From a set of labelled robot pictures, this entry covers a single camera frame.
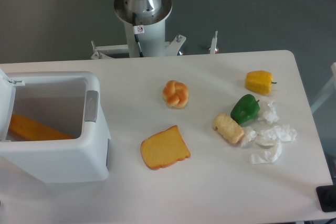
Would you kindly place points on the white frame at right edge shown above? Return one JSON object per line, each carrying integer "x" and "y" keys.
{"x": 326, "y": 91}

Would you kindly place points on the orange toast slice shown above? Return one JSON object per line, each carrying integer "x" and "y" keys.
{"x": 164, "y": 149}

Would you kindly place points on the crumpled white tissue upper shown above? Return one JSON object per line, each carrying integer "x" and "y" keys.
{"x": 267, "y": 112}

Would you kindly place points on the black device at table edge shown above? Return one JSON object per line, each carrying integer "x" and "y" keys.
{"x": 326, "y": 197}

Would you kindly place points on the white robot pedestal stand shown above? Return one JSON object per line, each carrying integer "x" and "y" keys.
{"x": 142, "y": 41}

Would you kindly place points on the orange bread in trash can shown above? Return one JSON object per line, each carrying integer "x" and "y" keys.
{"x": 31, "y": 130}

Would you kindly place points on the green bell pepper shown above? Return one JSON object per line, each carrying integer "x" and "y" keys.
{"x": 245, "y": 109}

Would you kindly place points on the crumpled white tissue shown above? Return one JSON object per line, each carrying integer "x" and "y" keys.
{"x": 267, "y": 112}
{"x": 249, "y": 135}
{"x": 268, "y": 153}
{"x": 275, "y": 135}

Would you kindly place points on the crumpled white tissue lower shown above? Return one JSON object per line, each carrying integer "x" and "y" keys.
{"x": 268, "y": 153}

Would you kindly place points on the crumpled white tissue left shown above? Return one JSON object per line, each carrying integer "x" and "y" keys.
{"x": 249, "y": 135}

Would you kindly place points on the pale yellow waffle pastry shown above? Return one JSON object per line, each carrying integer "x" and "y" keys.
{"x": 229, "y": 129}

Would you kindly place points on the white plastic trash can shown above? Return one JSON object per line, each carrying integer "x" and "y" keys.
{"x": 68, "y": 102}

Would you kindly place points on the yellow corn piece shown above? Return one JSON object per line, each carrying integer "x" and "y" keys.
{"x": 259, "y": 81}

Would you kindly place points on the crumpled white tissue middle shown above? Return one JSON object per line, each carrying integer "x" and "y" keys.
{"x": 275, "y": 135}

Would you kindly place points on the knotted bread roll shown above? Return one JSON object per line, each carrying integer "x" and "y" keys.
{"x": 175, "y": 94}

